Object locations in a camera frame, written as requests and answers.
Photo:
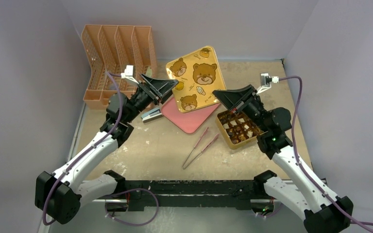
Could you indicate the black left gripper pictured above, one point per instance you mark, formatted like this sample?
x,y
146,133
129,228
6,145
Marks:
x,y
162,89

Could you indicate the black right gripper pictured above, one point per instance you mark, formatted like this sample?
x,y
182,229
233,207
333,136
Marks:
x,y
244,101

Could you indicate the gold chocolate box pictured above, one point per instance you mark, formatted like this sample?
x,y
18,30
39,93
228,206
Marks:
x,y
237,129

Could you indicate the silver foil tray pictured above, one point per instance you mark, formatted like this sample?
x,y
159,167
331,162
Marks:
x,y
198,74

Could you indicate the pink plastic tray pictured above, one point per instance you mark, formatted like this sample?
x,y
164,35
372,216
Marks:
x,y
187,122

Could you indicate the pink tongs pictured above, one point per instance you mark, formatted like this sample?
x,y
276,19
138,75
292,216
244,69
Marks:
x,y
204,142

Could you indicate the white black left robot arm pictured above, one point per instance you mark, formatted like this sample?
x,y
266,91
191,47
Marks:
x,y
62,193

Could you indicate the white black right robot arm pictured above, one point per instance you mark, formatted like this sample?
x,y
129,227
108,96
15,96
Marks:
x,y
274,142

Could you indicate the green eraser block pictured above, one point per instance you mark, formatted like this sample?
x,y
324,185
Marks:
x,y
149,72

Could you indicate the grey blue stapler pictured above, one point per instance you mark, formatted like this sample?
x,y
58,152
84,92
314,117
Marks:
x,y
152,114

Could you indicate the orange plastic file organizer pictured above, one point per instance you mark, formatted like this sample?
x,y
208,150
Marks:
x,y
110,48

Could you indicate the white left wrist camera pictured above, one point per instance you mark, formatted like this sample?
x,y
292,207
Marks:
x,y
128,75

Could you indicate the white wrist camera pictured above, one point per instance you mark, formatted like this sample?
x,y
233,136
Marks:
x,y
266,82
128,75

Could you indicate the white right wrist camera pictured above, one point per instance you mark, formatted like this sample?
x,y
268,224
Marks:
x,y
266,82

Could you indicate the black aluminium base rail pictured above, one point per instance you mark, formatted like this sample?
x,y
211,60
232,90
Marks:
x,y
239,194

